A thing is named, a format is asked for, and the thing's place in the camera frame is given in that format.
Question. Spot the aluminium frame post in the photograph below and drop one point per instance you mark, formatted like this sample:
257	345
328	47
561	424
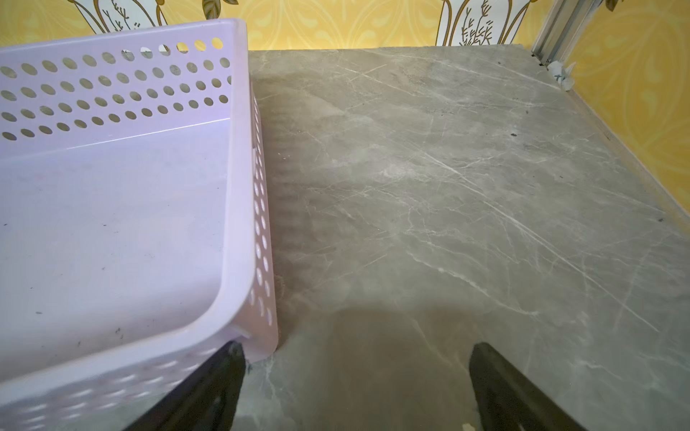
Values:
563	27

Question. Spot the lilac perforated plastic basket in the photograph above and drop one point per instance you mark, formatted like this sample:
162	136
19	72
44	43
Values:
135	228

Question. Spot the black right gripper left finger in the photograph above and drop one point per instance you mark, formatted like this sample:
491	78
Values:
205	400

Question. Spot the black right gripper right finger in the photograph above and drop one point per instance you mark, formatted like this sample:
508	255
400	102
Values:
508	400

